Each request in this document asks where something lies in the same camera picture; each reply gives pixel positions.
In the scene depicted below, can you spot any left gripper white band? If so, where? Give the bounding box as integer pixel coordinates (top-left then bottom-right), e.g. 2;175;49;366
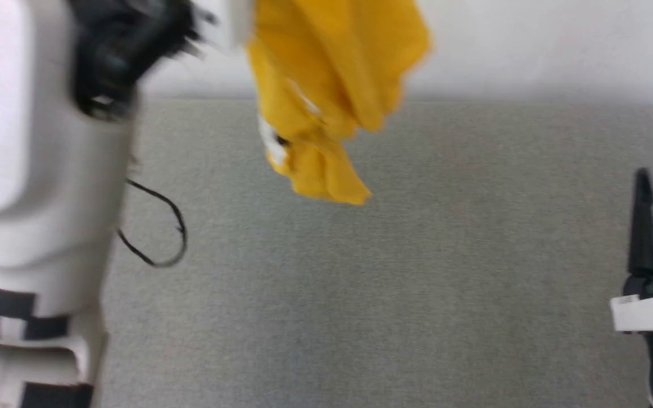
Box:
69;0;256;121

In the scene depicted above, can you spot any yellow tiger face garment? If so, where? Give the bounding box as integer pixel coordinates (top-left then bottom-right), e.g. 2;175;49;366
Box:
245;0;432;206

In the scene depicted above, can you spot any black cable teal plug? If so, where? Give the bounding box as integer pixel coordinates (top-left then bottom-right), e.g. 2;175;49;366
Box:
117;179;189;269

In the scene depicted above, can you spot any grey fabric sofa seat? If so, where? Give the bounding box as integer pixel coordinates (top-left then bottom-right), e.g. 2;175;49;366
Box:
97;99;653;408

